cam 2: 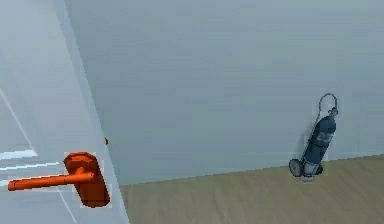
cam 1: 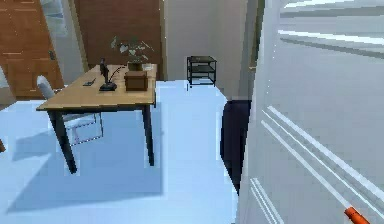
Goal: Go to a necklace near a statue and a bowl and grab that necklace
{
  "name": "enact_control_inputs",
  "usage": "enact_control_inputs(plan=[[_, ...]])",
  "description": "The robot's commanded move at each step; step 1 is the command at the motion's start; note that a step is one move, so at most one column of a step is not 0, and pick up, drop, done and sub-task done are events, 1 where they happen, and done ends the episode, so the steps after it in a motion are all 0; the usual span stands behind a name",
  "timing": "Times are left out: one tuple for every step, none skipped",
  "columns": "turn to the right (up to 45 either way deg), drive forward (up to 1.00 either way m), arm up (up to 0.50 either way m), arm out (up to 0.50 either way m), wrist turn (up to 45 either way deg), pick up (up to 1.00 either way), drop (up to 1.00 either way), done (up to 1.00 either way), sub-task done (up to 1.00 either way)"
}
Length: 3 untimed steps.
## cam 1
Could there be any black shelf stand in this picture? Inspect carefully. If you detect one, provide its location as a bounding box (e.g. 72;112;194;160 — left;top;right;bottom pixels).
186;55;218;88

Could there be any dark figure statue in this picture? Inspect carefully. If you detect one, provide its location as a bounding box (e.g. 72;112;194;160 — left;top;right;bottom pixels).
98;58;126;92

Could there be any wooden table with black legs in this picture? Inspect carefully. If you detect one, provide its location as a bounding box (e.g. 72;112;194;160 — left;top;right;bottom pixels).
35;63;158;175

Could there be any white chair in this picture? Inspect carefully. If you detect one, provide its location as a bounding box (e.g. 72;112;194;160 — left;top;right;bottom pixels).
35;75;104;146

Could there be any green house plant in pot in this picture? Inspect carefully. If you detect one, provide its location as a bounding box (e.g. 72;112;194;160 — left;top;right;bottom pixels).
110;35;156;72

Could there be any brown wooden box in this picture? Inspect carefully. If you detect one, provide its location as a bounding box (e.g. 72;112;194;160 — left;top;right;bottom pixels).
124;70;149;92

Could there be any white panelled door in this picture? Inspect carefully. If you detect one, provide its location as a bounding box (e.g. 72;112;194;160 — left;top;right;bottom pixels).
235;0;384;224

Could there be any brown wooden door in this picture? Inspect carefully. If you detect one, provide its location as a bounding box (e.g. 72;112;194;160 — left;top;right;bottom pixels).
0;0;65;100

